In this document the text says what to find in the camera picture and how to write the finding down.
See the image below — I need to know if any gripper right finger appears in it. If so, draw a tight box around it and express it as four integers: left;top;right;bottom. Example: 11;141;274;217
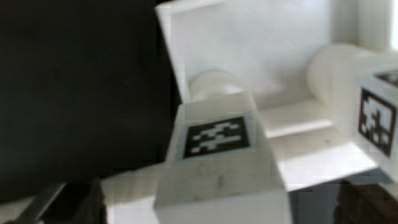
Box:
334;180;398;224

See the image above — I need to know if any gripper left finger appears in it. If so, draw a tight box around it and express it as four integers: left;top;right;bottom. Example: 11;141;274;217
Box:
11;179;107;224

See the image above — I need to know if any white chair leg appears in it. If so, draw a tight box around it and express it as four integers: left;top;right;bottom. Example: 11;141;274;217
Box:
155;71;293;224
307;44;398;183

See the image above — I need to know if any white chair seat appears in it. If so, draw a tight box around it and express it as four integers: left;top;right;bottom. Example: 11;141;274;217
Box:
103;0;398;224

